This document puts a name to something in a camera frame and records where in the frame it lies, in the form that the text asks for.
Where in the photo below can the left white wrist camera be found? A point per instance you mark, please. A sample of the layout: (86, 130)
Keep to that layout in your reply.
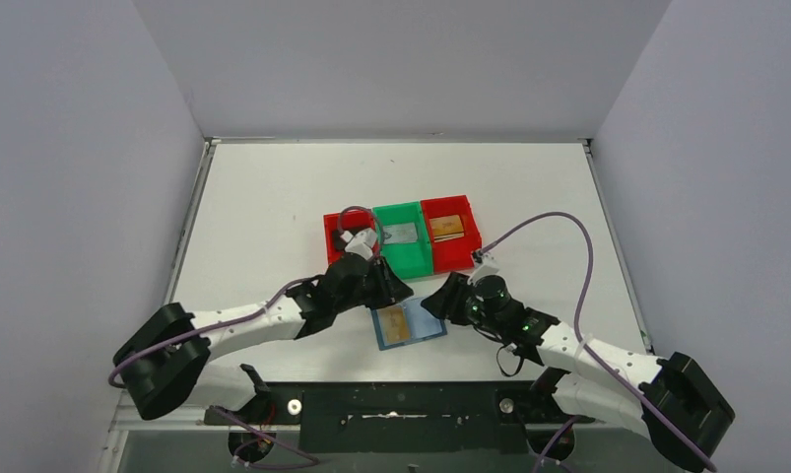
(361, 243)

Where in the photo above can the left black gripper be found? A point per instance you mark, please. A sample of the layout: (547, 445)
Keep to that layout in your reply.
(379, 282)

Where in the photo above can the green plastic bin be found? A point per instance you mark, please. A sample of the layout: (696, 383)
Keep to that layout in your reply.
(408, 261)

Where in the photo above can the teal card holder wallet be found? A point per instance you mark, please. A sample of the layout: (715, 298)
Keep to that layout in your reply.
(423, 325)

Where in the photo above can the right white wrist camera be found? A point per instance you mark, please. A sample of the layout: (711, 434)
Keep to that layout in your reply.
(484, 265)

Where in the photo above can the red plastic bin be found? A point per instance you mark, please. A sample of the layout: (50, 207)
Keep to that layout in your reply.
(455, 254)
(354, 221)

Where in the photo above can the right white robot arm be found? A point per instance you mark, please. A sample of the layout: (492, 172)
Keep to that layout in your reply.
(671, 402)

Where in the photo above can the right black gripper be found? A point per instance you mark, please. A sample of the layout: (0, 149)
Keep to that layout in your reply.
(453, 298)

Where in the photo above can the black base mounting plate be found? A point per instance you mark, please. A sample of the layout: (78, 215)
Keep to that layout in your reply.
(400, 417)

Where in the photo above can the gold credit card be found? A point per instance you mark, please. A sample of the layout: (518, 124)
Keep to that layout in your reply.
(393, 325)
(446, 228)

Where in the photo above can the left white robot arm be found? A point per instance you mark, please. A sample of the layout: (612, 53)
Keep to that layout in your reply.
(170, 361)

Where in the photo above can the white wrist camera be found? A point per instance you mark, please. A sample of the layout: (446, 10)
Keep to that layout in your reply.
(484, 265)
(361, 243)

